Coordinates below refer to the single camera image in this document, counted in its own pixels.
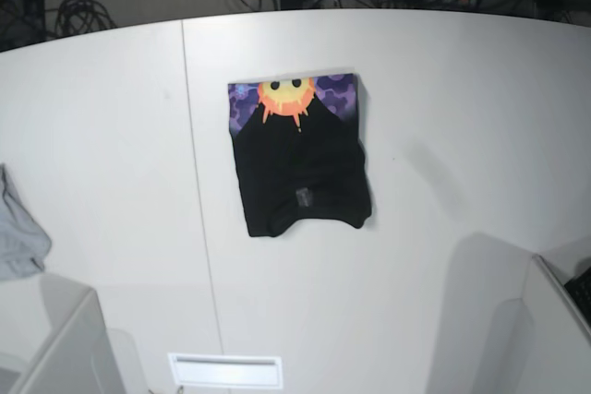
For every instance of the black T-shirt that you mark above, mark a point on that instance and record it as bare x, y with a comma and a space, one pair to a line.
298, 154

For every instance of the white slotted plate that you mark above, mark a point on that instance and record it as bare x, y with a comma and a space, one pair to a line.
230, 372

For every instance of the grey cloth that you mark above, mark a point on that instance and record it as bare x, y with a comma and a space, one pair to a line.
24, 243

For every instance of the black keyboard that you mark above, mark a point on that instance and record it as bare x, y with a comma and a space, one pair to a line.
579, 289

